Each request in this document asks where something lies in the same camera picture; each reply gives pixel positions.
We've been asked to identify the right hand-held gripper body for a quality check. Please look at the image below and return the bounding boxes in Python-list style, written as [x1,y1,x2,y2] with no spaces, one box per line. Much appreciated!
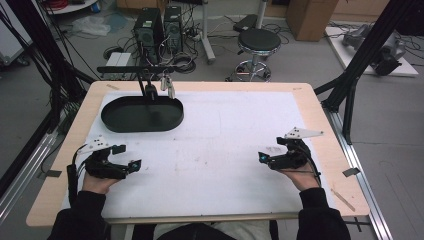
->
[267,127,324,171]

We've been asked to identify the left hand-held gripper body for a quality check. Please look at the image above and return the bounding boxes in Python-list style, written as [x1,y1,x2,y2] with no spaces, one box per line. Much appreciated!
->
[79,135,130,180]

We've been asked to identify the black key rack with tray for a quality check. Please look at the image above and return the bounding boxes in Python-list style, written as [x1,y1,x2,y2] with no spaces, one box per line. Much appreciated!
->
[96,65,185,134]

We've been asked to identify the black car key fob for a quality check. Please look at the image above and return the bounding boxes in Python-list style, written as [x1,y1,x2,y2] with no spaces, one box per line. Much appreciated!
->
[144,83,159,101]

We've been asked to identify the white car key with strap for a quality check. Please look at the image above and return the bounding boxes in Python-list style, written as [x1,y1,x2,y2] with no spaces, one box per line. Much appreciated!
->
[160,74,177,100]

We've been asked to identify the person's left hand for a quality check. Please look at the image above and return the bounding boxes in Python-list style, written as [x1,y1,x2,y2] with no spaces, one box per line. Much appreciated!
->
[82,172,122,195]

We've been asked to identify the person's right hand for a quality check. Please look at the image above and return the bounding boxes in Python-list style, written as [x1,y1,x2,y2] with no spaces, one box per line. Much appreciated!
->
[278,164,321,192]

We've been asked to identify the white table mat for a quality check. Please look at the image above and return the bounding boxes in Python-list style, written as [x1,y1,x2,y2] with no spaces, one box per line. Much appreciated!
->
[61,90,335,220]

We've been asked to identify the thin wooden stick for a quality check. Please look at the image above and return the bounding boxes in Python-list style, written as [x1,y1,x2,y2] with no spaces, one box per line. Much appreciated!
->
[330,188,357,213]

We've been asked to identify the white box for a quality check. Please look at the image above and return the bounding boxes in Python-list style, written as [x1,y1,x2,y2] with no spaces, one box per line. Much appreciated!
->
[105,51,133,80]

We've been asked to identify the person's lap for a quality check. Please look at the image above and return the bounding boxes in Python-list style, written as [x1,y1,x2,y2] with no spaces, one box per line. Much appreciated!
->
[132,221,278,240]

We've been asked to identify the black round stool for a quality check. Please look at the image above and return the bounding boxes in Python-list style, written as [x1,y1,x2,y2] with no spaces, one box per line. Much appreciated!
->
[225,27,283,83]

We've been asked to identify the white floor board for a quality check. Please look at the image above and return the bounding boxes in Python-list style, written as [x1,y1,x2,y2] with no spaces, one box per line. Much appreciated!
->
[325,26,420,78]

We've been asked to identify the large black computer tower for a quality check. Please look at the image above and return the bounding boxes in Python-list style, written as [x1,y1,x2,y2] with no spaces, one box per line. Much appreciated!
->
[132,7,165,65]

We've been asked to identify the black flat case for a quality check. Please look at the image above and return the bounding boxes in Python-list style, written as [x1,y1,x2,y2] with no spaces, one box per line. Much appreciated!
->
[232,13,259,33]

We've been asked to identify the brown cardboard box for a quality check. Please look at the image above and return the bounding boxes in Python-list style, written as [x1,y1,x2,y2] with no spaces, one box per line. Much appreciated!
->
[285,0,340,42]

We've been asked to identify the clear plastic bag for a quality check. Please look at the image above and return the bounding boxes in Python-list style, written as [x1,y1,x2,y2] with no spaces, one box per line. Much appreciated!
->
[70,15,112,37]

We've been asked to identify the white stand leg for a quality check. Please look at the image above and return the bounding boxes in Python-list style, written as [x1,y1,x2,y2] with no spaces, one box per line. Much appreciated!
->
[199,0,217,65]

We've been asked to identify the small black computer tower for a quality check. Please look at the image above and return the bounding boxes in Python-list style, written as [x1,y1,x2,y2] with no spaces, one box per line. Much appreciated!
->
[162,5,184,55]

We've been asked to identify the grey device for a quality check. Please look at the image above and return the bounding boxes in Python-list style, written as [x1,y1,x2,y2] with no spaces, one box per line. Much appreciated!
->
[342,23,407,77]

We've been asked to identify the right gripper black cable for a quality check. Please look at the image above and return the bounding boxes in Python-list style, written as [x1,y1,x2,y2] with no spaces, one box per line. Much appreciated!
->
[283,143,323,188]

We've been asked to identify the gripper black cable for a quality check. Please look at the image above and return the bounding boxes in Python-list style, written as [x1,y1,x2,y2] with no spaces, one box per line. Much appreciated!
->
[283,143,323,188]
[66,145,88,208]

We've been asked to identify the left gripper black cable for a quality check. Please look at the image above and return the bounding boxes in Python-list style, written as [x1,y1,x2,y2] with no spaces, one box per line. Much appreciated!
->
[66,145,88,208]

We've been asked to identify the aluminium rail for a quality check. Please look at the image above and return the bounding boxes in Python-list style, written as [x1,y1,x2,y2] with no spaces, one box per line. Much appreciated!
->
[322,106,395,240]
[0,130,58,222]

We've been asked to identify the coiled black floor cables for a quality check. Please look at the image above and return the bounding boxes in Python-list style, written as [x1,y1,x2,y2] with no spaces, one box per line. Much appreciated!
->
[170,53,198,74]

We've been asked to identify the black metal frame post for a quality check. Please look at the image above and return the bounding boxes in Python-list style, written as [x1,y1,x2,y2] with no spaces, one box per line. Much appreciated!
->
[314,0,424,145]
[5,0,98,135]

